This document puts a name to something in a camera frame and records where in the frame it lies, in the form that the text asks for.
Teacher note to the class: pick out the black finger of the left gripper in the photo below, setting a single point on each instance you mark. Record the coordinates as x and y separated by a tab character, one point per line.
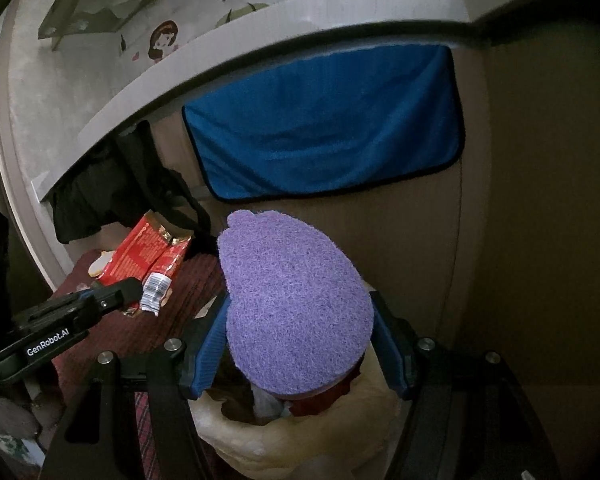
123	296

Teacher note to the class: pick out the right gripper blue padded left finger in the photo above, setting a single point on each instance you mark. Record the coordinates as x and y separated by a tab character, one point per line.
205	343

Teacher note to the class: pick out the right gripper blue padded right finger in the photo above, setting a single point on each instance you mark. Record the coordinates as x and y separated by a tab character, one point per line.
393	341

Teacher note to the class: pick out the red gold snack wrapper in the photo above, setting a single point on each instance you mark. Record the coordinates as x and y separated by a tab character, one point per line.
153	255

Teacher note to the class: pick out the pink sponge with purple pad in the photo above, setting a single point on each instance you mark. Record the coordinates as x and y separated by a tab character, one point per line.
300	317

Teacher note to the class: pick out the trash bin with yellow bag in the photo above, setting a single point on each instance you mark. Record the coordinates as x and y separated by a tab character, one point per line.
359	432

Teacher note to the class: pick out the black hanging bag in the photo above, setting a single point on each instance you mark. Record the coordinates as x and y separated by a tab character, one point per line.
119	180

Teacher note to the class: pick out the blue hanging towel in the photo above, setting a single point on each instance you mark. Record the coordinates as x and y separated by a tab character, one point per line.
331	122

